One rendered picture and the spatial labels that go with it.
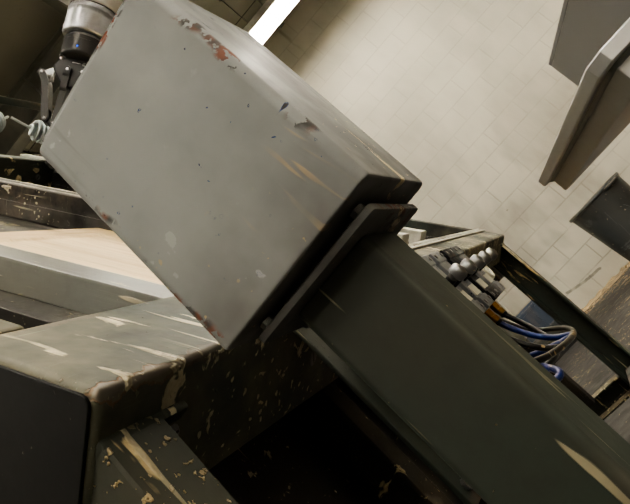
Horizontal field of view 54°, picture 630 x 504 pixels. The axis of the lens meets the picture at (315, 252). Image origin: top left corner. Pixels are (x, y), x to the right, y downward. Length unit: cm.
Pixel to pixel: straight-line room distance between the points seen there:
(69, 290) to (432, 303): 50
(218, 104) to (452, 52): 633
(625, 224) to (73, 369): 490
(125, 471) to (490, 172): 598
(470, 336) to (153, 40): 22
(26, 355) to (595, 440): 33
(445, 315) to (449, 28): 645
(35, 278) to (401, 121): 584
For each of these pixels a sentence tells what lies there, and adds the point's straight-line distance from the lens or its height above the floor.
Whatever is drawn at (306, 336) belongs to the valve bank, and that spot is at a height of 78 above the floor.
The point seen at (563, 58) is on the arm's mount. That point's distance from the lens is 90.
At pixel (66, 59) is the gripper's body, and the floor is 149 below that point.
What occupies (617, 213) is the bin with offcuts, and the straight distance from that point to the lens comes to 515.
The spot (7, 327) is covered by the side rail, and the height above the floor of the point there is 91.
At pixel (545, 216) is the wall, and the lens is 623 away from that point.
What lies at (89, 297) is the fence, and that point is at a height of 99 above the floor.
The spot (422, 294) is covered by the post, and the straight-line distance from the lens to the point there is 32.
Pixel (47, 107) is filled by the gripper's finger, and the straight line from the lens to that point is 119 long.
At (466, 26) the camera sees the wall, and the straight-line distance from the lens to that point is 672.
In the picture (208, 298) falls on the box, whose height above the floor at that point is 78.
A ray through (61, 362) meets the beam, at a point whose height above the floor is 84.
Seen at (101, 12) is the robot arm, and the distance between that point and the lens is 123.
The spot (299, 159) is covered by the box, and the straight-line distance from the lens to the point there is 30.
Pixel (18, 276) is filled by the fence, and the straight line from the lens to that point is 79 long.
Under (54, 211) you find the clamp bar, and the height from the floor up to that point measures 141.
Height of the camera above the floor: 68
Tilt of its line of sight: 14 degrees up
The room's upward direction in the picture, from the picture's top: 47 degrees counter-clockwise
